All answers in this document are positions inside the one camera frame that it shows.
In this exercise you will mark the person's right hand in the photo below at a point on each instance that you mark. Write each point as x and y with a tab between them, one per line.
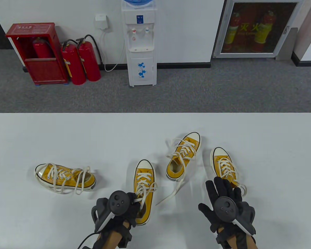
220	189

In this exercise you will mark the person's left hand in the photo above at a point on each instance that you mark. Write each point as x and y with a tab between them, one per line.
134	210

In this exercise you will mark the yellow shoe with white laces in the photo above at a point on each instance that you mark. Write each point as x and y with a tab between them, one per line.
171	173
72	181
149	205
217	161

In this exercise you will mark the person's left forearm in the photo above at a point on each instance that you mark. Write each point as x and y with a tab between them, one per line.
111	238

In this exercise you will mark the person's right forearm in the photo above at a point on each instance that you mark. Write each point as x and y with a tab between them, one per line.
232	241

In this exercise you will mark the gray tracking controller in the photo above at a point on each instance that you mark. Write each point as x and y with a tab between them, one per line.
119	203
225	208

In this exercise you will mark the red fire extinguisher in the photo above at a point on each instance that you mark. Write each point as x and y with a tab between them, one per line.
89	62
41	50
75	67

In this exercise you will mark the gray metal panel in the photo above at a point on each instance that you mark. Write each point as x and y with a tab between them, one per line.
287	46

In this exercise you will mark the red extinguisher behind glass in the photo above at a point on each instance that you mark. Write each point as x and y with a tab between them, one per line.
233	31
264	31

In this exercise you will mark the white water dispenser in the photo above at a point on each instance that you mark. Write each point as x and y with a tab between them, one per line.
141	46

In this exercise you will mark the red extinguisher floor cabinet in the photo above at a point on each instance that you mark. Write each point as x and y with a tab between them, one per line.
44	71

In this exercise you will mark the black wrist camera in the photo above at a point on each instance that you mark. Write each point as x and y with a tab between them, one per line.
125	237
222	240

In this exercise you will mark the glass door wall cabinet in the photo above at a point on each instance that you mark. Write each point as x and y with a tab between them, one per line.
259	28

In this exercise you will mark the white wall box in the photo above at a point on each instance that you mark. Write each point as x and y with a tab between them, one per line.
101	22

